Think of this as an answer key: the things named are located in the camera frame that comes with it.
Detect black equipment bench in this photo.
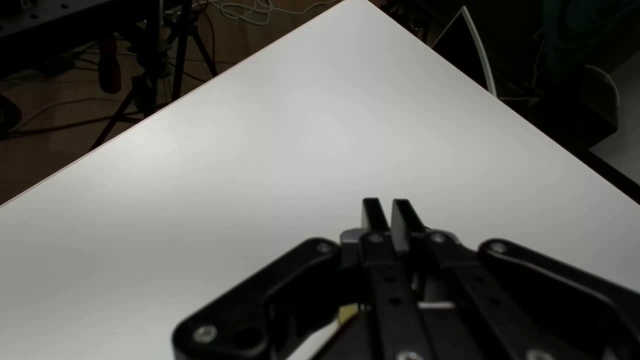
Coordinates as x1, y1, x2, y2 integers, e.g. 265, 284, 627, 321
0, 0, 162, 75

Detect white loose cables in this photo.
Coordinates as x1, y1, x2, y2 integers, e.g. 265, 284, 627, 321
207, 0, 276, 23

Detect white curved chair back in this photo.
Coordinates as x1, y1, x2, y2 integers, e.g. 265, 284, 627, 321
430, 5, 500, 99

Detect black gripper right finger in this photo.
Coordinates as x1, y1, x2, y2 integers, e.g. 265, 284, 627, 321
390, 198, 640, 360

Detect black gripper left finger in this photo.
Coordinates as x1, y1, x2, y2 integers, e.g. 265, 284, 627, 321
171, 195, 437, 360

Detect black camera tripod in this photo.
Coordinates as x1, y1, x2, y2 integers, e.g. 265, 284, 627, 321
89, 0, 220, 151

